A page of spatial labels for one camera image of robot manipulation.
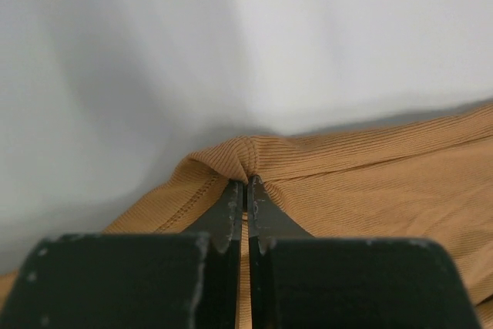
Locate tan tank top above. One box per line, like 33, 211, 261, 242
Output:
0, 103, 493, 329

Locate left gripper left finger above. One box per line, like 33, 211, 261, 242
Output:
1, 182, 243, 328

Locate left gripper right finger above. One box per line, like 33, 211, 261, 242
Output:
246, 176, 480, 328

